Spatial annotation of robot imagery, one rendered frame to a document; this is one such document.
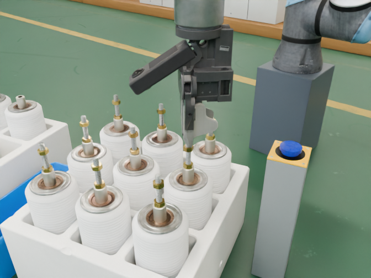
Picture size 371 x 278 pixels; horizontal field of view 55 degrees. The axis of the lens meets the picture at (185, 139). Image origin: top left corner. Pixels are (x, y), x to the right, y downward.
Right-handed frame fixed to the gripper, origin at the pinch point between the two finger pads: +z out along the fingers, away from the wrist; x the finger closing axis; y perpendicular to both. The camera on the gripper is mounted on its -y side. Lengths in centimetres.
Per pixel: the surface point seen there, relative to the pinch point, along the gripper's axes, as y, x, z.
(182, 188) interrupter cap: -0.9, -3.1, 8.8
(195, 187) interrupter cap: 1.6, -3.1, 8.9
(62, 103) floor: -45, 96, 34
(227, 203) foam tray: 8.7, 0.4, 16.3
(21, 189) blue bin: -39.3, 19.2, 23.2
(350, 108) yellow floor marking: 81, 76, 34
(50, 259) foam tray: -26.1, -7.0, 20.1
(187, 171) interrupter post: 0.2, -1.1, 6.6
